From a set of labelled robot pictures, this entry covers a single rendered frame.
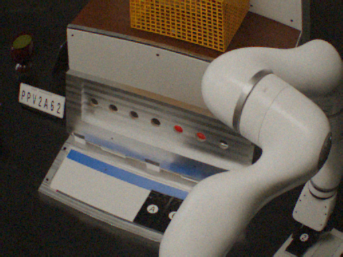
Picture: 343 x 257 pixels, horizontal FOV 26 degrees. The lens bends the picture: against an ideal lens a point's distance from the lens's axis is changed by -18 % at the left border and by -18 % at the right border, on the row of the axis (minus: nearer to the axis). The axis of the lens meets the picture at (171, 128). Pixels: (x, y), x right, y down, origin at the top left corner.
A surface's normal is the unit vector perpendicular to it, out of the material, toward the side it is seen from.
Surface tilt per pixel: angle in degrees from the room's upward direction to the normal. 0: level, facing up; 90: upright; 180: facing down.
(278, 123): 42
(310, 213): 78
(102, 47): 90
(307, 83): 88
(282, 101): 12
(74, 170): 0
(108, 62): 90
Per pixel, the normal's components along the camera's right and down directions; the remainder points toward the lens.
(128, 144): -0.41, 0.58
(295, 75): -0.15, 0.65
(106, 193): -0.03, -0.65
